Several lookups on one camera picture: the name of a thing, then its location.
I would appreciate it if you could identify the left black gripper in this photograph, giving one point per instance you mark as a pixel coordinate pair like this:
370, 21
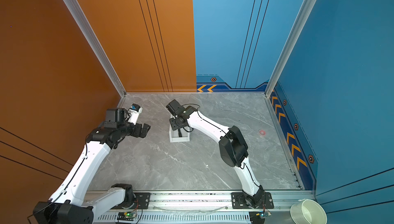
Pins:
138, 132

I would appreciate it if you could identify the left green circuit board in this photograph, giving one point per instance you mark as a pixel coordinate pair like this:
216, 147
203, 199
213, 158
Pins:
128, 217

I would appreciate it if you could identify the right green circuit board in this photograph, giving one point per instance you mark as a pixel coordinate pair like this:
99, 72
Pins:
259, 217

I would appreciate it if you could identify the white plastic bin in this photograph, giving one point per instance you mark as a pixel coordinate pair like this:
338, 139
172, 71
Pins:
173, 134

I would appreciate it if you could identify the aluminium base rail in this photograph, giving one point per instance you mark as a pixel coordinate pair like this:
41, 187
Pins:
203, 207

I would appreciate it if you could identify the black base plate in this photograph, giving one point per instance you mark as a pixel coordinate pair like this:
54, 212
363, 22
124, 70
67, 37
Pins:
143, 200
241, 200

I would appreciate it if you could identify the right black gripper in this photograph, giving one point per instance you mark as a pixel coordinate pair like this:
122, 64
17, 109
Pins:
174, 126

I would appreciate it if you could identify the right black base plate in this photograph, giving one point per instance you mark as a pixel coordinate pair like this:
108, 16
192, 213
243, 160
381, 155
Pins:
241, 200

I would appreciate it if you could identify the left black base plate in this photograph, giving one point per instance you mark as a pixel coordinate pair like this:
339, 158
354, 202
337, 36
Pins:
143, 200

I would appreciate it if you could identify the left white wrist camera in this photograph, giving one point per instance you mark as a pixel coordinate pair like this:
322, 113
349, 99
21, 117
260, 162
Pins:
134, 111

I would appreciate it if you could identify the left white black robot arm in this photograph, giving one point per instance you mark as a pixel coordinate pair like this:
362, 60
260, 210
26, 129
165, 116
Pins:
66, 205

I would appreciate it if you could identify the white round bucket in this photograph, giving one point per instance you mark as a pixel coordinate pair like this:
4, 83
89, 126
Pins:
308, 212

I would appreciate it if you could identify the left aluminium corner post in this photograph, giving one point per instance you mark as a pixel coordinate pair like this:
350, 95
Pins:
80, 18

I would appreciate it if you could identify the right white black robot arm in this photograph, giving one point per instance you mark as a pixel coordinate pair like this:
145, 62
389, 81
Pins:
232, 146

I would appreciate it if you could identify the right aluminium corner post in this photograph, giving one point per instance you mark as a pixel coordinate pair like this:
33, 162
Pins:
297, 27

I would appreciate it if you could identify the green circuit board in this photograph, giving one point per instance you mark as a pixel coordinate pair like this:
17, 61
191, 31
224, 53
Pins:
128, 217
259, 217

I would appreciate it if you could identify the aluminium corner post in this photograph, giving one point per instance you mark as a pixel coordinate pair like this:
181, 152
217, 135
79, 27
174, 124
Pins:
80, 18
297, 27

